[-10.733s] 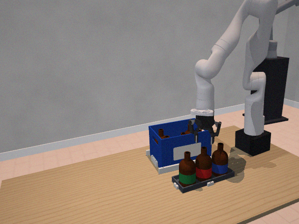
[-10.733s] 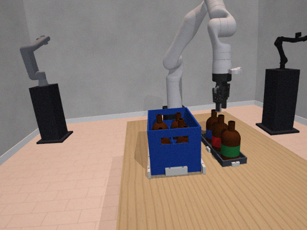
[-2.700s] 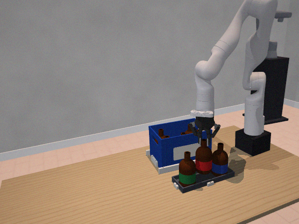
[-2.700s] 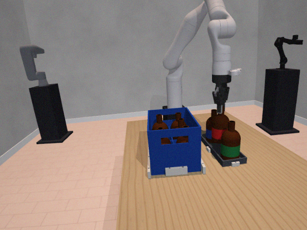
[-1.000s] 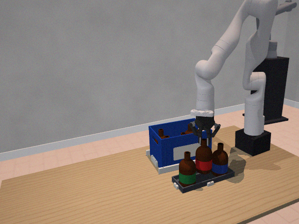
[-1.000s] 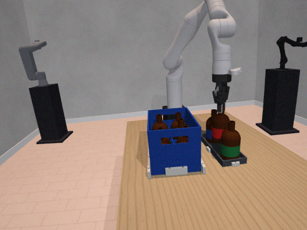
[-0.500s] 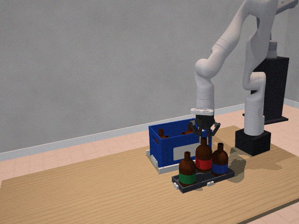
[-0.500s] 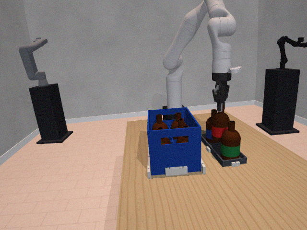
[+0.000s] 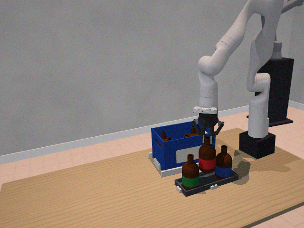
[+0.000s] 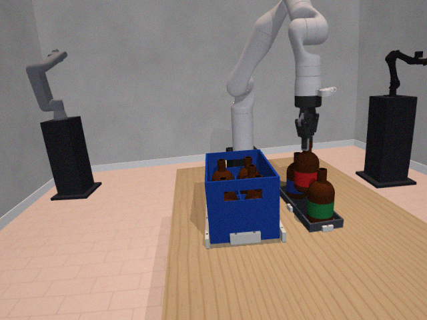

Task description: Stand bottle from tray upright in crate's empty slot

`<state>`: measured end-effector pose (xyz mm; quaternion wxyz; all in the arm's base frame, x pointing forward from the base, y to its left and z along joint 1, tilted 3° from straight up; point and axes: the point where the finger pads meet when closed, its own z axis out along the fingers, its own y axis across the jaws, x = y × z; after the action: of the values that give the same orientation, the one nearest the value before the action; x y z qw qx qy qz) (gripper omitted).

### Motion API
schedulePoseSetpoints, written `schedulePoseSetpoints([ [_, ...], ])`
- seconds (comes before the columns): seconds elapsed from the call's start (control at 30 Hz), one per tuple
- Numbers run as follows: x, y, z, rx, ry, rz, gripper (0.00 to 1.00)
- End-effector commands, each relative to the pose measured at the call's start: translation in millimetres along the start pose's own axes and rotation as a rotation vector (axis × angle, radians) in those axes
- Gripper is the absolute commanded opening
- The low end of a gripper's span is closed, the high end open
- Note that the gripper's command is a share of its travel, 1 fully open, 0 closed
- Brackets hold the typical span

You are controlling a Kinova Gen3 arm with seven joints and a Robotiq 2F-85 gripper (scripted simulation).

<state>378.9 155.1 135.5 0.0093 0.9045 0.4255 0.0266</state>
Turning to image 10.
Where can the blue crate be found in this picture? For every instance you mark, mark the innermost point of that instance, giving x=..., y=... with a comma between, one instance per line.
x=242, y=215

